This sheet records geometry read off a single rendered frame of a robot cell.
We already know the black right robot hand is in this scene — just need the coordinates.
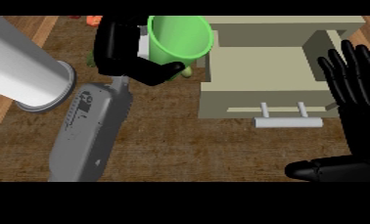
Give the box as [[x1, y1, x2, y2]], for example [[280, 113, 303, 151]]
[[283, 39, 370, 183]]

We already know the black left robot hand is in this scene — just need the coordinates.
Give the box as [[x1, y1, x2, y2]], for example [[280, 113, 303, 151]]
[[92, 16, 189, 87]]

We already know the green cup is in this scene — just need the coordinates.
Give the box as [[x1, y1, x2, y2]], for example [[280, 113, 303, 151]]
[[146, 16, 217, 69]]

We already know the beige drawer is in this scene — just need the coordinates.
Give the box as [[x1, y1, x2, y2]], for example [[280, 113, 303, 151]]
[[199, 29, 350, 120]]

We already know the dark green vegetable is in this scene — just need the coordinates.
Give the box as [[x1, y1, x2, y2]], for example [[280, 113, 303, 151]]
[[87, 49, 98, 68]]

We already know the orange vegetable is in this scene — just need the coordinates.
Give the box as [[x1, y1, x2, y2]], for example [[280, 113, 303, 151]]
[[87, 15, 104, 27]]

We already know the pale green vegetable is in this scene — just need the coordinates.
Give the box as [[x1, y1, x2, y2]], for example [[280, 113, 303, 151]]
[[180, 66, 196, 79]]

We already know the large grey white cylinder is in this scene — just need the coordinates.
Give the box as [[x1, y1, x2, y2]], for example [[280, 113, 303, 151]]
[[0, 16, 79, 113]]

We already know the beige cabinet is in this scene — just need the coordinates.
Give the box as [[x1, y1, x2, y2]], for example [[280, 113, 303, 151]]
[[202, 16, 368, 48]]

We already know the white drawer handle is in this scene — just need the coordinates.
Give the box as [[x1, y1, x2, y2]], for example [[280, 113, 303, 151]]
[[254, 101, 326, 129]]

